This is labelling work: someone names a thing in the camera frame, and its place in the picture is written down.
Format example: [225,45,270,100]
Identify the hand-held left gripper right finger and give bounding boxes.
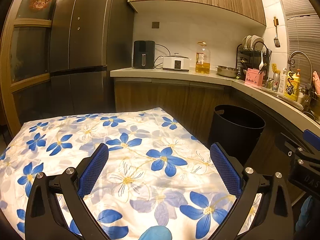
[209,142,295,240]

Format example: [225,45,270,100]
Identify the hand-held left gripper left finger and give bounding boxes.
[24,142,110,240]

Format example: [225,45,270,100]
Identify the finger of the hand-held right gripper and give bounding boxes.
[304,129,320,152]
[276,132,312,162]

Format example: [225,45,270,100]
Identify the black trash bin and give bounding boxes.
[208,104,265,164]

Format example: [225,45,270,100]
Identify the person's right hand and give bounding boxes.
[296,194,316,233]

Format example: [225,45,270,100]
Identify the person's left hand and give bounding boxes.
[139,226,173,240]

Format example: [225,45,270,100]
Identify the steel kitchen sink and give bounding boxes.
[275,92,320,124]

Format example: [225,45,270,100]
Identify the blue floral cloth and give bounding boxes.
[0,107,263,240]

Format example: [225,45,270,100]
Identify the pink dishcloth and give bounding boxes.
[312,70,320,95]

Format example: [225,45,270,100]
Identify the yellow detergent bottle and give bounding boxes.
[285,69,300,102]

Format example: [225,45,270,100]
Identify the silver beer can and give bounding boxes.
[271,73,280,92]

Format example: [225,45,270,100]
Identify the white pump bottle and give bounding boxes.
[277,68,288,95]

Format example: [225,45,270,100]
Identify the pink utensil holder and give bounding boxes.
[244,70,264,88]

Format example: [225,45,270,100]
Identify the steel kitchen faucet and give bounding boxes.
[287,51,314,105]

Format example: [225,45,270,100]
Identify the white plastic ladle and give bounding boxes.
[259,52,266,74]

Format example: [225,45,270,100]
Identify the steel bowl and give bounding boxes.
[215,65,240,78]

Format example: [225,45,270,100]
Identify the black dish rack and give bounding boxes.
[236,42,273,77]

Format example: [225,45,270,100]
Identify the wooden base cabinets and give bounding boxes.
[114,77,320,205]

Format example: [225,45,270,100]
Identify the hanging metal spatula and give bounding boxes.
[273,16,281,48]

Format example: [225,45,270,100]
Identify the cooking oil bottle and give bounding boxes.
[195,42,211,75]

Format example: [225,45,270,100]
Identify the row of white plates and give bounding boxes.
[242,35,265,49]

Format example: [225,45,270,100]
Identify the white electric cooker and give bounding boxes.
[162,53,191,72]

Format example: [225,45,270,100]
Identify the grey window blinds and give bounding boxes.
[276,0,320,80]

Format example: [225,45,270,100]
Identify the dark grey refrigerator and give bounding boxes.
[50,0,135,115]

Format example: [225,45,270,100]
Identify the black air fryer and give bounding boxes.
[132,40,156,69]

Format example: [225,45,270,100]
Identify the wooden glass door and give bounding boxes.
[0,0,65,135]

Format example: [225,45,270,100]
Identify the black power cable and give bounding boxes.
[154,44,171,70]

